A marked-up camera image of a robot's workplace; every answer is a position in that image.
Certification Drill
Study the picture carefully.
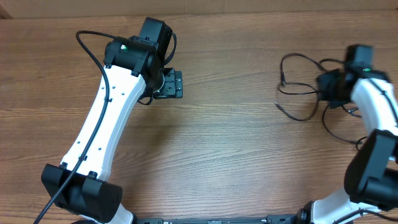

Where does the black usb cable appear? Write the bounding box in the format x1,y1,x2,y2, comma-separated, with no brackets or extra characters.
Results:
274,52,327,122
322,104,369,152

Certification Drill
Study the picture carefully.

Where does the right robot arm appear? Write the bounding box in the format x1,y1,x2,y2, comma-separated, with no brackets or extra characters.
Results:
292,44,397,223

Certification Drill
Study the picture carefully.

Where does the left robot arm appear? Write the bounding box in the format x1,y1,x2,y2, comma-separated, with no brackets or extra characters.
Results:
41,17,183,223

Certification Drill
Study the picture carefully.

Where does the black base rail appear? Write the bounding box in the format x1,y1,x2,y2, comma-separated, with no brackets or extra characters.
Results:
132,201,313,224

